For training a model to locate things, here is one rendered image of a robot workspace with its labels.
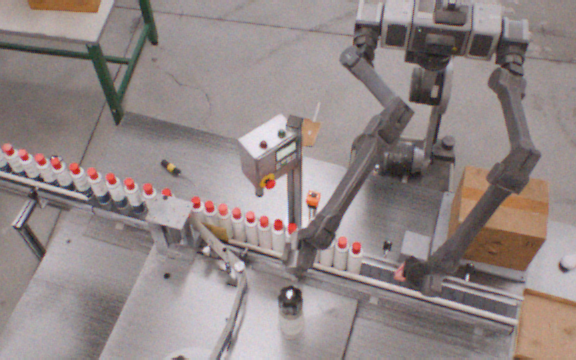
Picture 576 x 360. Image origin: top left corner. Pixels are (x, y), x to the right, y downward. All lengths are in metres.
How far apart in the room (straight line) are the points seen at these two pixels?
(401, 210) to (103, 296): 1.19
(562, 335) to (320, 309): 0.87
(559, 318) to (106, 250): 1.71
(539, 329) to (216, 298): 1.17
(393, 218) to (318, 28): 2.05
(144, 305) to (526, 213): 1.39
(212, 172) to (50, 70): 1.93
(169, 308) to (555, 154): 2.46
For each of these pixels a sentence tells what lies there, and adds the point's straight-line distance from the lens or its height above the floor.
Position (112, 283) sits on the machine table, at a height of 0.83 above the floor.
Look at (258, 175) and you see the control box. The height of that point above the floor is 1.38.
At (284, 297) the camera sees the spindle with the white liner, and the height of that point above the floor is 1.18.
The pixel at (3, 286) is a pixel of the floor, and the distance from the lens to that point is 3.81.
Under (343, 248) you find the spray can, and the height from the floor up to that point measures 1.05.
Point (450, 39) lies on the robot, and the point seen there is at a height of 1.49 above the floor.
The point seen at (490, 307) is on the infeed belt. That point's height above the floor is 0.88.
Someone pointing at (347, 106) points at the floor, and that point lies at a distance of 4.11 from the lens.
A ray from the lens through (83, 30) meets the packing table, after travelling 3.58.
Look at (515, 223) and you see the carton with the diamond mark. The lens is 2.50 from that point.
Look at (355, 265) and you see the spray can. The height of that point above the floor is 0.98.
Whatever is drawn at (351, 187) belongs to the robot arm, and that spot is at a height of 1.50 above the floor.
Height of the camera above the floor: 3.22
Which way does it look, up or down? 58 degrees down
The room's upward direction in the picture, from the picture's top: 1 degrees counter-clockwise
